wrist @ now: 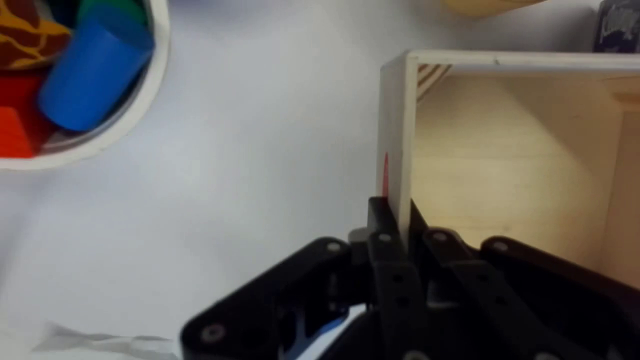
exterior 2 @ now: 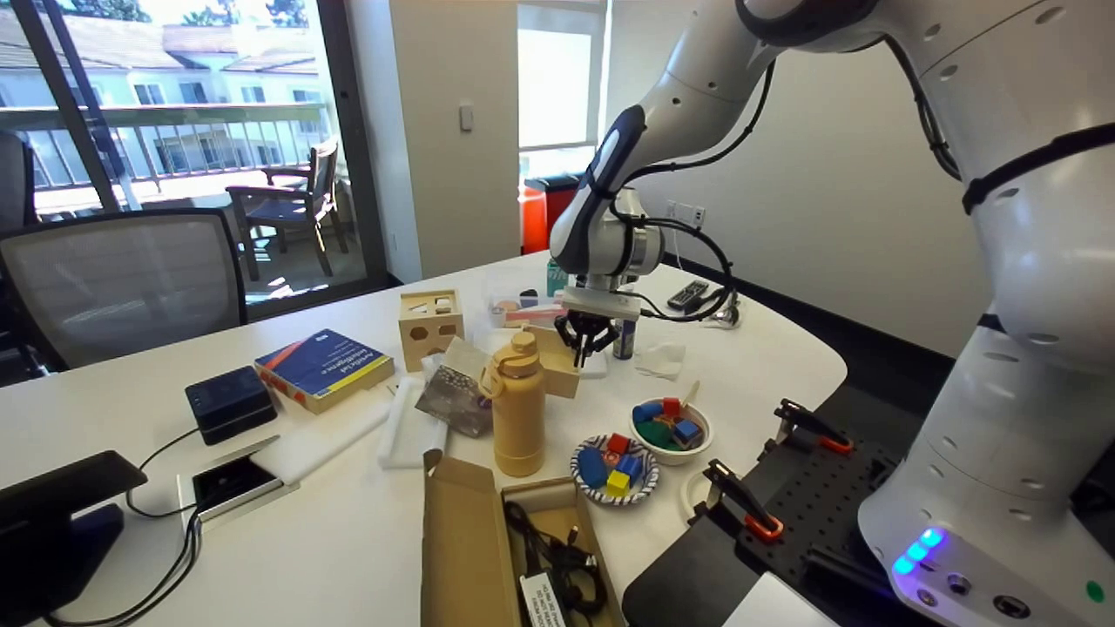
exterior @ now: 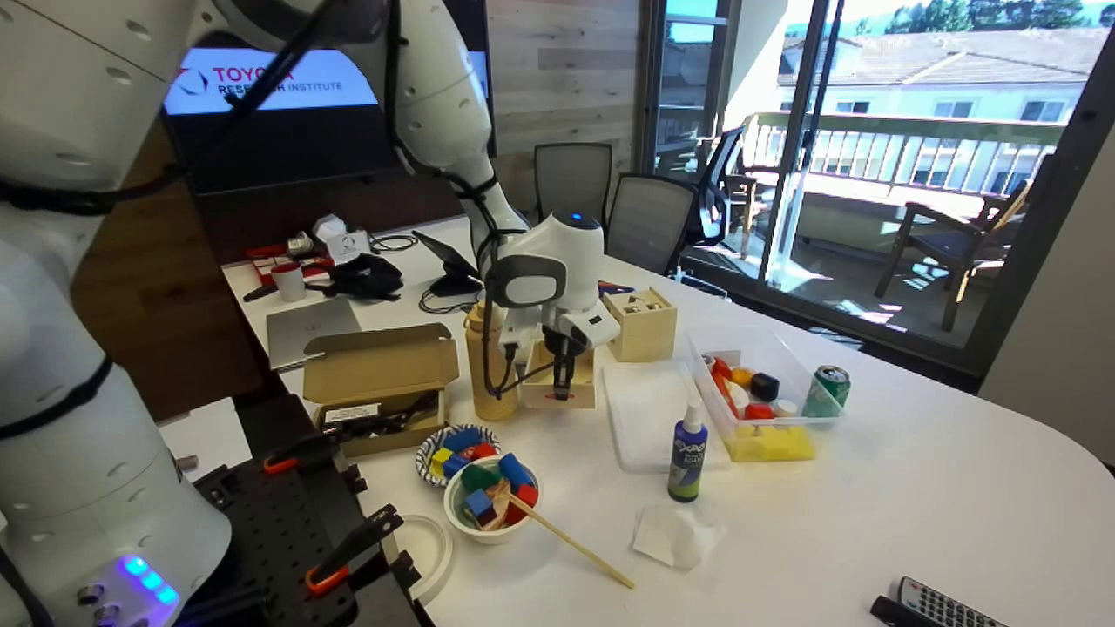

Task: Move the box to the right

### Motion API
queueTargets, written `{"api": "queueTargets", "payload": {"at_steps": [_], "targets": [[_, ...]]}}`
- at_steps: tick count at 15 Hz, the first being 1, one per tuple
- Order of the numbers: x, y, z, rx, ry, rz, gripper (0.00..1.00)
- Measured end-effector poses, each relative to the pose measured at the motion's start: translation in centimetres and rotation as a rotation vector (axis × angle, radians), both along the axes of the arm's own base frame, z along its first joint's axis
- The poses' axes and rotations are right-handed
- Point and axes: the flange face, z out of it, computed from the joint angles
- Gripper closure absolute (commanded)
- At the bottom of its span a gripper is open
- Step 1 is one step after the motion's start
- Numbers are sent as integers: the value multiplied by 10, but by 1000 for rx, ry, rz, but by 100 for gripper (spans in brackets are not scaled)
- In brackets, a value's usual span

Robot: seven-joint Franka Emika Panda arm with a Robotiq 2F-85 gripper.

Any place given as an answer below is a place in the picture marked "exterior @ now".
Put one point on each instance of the blue patterned plate with blocks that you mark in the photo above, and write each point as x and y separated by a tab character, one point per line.
455	446

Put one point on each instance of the wooden spoon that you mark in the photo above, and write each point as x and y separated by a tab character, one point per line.
575	552

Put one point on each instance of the white tape roll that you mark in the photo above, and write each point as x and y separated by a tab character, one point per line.
428	559

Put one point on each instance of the small clear plastic container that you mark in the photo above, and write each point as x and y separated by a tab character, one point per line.
675	536

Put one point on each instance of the long open cardboard box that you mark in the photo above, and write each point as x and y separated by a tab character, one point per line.
378	367

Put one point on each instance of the black orange clamp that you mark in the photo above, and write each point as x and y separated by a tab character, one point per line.
349	552
299	449

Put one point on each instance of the black tablet stand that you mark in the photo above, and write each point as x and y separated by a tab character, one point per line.
452	271

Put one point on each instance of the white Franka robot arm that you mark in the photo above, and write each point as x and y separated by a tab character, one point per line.
71	463

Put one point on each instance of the blue glue bottle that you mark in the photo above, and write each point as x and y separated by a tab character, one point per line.
688	457

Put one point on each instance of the wall television screen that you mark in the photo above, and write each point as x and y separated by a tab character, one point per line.
265	81

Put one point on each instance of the small wooden box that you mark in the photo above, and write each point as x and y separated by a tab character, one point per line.
536	389

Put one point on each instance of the tan water bottle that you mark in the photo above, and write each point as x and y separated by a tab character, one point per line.
485	367

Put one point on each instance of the dark outdoor chair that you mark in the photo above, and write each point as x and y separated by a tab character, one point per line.
952	237

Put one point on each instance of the wooden cube with holes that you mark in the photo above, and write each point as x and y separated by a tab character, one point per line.
639	326

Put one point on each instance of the clear tray with toys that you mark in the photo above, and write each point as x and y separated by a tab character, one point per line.
760	405

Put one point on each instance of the white cutting board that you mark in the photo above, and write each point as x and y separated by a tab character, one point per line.
646	419

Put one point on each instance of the grey mesh office chair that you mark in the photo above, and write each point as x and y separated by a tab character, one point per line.
651	222
572	179

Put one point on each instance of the white bowl with blocks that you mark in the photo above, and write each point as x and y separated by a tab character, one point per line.
488	503

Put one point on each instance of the black remote control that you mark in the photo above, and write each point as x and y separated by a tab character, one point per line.
937	605

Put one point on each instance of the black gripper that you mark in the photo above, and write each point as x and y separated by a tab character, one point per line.
566	327

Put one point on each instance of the black crumpled cloth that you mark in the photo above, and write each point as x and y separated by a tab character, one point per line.
368	278

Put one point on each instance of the teal drink can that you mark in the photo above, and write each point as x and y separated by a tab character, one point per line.
826	392

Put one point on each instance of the red flat object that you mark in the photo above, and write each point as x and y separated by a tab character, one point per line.
285	263

